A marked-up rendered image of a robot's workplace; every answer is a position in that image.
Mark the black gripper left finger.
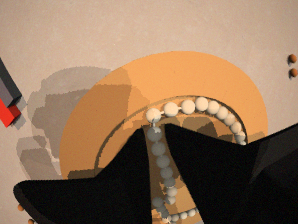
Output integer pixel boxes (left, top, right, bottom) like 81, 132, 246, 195
13, 129, 153, 224

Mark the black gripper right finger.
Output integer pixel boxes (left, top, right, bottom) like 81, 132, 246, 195
164, 123, 298, 224

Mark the orange round bead board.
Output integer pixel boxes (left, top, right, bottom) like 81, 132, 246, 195
59, 51, 267, 224

